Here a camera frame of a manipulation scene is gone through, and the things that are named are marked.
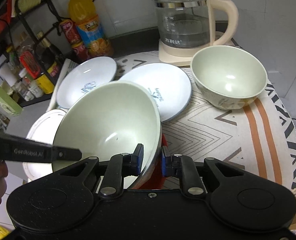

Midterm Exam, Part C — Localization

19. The glass electric kettle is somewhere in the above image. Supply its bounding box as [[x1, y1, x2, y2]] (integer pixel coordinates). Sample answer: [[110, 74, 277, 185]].
[[153, 0, 239, 49]]

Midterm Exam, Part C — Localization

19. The small clear spice jar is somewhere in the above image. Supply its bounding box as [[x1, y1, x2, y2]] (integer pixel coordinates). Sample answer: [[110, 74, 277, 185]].
[[17, 82, 35, 101]]

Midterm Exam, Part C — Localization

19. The red can upper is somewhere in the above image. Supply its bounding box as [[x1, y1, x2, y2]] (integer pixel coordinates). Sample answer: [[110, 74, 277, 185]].
[[60, 20, 81, 45]]

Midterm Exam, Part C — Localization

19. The cream kettle base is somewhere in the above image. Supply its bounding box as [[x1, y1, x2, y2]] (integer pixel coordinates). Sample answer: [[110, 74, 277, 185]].
[[158, 31, 235, 67]]

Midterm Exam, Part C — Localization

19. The green cardboard box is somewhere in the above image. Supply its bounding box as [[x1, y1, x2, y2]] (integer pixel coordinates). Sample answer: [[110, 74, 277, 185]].
[[0, 87, 23, 116]]

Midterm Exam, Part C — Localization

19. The soy sauce bottle yellow label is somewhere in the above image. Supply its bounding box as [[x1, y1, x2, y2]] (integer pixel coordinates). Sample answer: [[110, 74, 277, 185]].
[[34, 31, 64, 94]]

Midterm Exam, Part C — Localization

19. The white plate gold rim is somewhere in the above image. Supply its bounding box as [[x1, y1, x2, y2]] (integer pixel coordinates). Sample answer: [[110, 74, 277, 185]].
[[23, 109, 66, 182]]

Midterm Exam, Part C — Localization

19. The patterned table cloth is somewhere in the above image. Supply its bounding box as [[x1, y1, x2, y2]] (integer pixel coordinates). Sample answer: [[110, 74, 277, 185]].
[[117, 51, 296, 193]]

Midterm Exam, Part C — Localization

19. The white plate sweet print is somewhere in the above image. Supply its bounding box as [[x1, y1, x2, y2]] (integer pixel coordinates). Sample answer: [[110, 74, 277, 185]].
[[56, 56, 117, 109]]

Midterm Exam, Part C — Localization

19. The red black bowl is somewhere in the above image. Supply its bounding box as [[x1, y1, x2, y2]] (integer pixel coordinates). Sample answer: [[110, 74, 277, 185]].
[[134, 134, 168, 190]]

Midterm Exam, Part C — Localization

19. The red can lower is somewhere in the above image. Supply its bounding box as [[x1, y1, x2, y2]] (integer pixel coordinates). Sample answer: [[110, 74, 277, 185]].
[[72, 41, 91, 62]]

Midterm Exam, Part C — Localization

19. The red can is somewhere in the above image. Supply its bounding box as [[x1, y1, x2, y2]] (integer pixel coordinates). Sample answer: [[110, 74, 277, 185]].
[[60, 20, 81, 45], [72, 41, 91, 62]]

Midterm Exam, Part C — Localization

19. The orange juice bottle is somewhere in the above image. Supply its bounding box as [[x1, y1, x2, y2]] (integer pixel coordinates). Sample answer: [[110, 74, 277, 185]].
[[68, 0, 114, 57]]

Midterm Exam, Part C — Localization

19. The white jar blue label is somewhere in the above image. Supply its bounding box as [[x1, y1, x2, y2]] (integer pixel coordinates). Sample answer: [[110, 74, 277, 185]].
[[25, 78, 44, 98]]

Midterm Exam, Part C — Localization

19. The black metal shelf rack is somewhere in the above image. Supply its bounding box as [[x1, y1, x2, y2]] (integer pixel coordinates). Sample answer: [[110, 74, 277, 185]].
[[0, 0, 71, 108]]

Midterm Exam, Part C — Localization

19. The white plate bakery print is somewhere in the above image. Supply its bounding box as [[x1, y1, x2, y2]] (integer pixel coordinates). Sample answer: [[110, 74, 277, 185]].
[[120, 63, 192, 122]]

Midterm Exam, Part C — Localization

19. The green bowl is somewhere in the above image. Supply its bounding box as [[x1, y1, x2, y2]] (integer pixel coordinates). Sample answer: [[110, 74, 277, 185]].
[[190, 46, 268, 110], [53, 81, 161, 189]]

